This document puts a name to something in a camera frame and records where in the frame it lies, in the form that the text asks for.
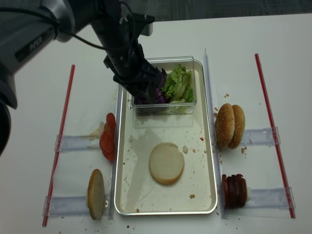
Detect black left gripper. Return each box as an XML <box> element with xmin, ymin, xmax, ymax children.
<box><xmin>91</xmin><ymin>0</ymin><xmax>167</xmax><ymax>104</ymax></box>

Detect bun slice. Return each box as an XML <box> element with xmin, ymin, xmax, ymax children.
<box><xmin>149</xmin><ymin>142</ymin><xmax>184</xmax><ymax>185</ymax></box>
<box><xmin>87</xmin><ymin>169</ymin><xmax>105</xmax><ymax>220</ymax></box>

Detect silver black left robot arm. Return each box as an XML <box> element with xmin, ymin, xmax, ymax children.
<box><xmin>0</xmin><ymin>0</ymin><xmax>162</xmax><ymax>150</ymax></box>

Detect green lettuce leaves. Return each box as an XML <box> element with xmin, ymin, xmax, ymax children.
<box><xmin>160</xmin><ymin>64</ymin><xmax>195</xmax><ymax>103</ymax></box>

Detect tomato slices stack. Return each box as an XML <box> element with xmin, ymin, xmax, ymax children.
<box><xmin>99</xmin><ymin>113</ymin><xmax>116</xmax><ymax>162</ymax></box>

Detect meat patties stack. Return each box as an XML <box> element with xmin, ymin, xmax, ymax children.
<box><xmin>222</xmin><ymin>174</ymin><xmax>248</xmax><ymax>209</ymax></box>

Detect purple cabbage leaves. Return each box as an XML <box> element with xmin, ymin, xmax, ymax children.
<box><xmin>133</xmin><ymin>68</ymin><xmax>171</xmax><ymax>105</ymax></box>

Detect clear plastic salad box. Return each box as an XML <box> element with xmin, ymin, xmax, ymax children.
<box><xmin>128</xmin><ymin>56</ymin><xmax>196</xmax><ymax>116</ymax></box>

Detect white metal tray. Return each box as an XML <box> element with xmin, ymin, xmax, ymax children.
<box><xmin>114</xmin><ymin>56</ymin><xmax>217</xmax><ymax>216</ymax></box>

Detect sesame bun top left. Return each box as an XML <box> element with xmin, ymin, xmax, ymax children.
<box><xmin>215</xmin><ymin>103</ymin><xmax>235</xmax><ymax>149</ymax></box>

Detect sesame bun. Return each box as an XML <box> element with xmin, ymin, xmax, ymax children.
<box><xmin>215</xmin><ymin>103</ymin><xmax>235</xmax><ymax>149</ymax></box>
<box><xmin>228</xmin><ymin>105</ymin><xmax>245</xmax><ymax>149</ymax></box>

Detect left clear vertical divider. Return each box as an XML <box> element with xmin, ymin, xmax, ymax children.
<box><xmin>108</xmin><ymin>85</ymin><xmax>123</xmax><ymax>220</ymax></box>

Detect clear vertical divider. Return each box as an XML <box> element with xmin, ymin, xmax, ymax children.
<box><xmin>108</xmin><ymin>85</ymin><xmax>123</xmax><ymax>220</ymax></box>
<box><xmin>203</xmin><ymin>49</ymin><xmax>227</xmax><ymax>220</ymax></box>

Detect sesame bun top right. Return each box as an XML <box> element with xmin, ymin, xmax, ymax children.
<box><xmin>228</xmin><ymin>105</ymin><xmax>245</xmax><ymax>149</ymax></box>

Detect left upper clear pusher track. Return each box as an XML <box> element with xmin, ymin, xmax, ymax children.
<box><xmin>55</xmin><ymin>135</ymin><xmax>100</xmax><ymax>152</ymax></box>

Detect clear pusher track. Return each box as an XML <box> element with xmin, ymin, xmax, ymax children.
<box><xmin>245</xmin><ymin>187</ymin><xmax>295</xmax><ymax>209</ymax></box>
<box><xmin>42</xmin><ymin>195</ymin><xmax>90</xmax><ymax>217</ymax></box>
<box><xmin>240</xmin><ymin>127</ymin><xmax>280</xmax><ymax>146</ymax></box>
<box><xmin>55</xmin><ymin>135</ymin><xmax>100</xmax><ymax>152</ymax></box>

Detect standing bun bottom slice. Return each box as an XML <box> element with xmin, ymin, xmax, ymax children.
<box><xmin>87</xmin><ymin>169</ymin><xmax>105</xmax><ymax>220</ymax></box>

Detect right upper clear pusher track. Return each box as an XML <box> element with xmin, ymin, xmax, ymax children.
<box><xmin>240</xmin><ymin>127</ymin><xmax>280</xmax><ymax>146</ymax></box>

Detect right clear vertical divider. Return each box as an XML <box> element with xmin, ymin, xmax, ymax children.
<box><xmin>203</xmin><ymin>49</ymin><xmax>227</xmax><ymax>220</ymax></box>

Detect left lower clear pusher track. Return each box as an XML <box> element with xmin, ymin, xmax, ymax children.
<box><xmin>42</xmin><ymin>195</ymin><xmax>90</xmax><ymax>217</ymax></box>

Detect right lower clear pusher track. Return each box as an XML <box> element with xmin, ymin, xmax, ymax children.
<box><xmin>245</xmin><ymin>187</ymin><xmax>295</xmax><ymax>209</ymax></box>

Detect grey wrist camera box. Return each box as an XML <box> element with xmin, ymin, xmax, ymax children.
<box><xmin>133</xmin><ymin>13</ymin><xmax>155</xmax><ymax>37</ymax></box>

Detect left red rail strip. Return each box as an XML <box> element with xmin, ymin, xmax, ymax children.
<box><xmin>42</xmin><ymin>64</ymin><xmax>75</xmax><ymax>227</ymax></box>

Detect red rail strip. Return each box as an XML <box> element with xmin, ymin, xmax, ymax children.
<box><xmin>254</xmin><ymin>53</ymin><xmax>296</xmax><ymax>219</ymax></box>
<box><xmin>42</xmin><ymin>64</ymin><xmax>75</xmax><ymax>227</ymax></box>

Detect right red rail strip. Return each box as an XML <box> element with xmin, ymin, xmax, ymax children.
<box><xmin>254</xmin><ymin>53</ymin><xmax>296</xmax><ymax>219</ymax></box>

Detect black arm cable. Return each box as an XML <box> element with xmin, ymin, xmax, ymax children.
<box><xmin>0</xmin><ymin>1</ymin><xmax>137</xmax><ymax>57</ymax></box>

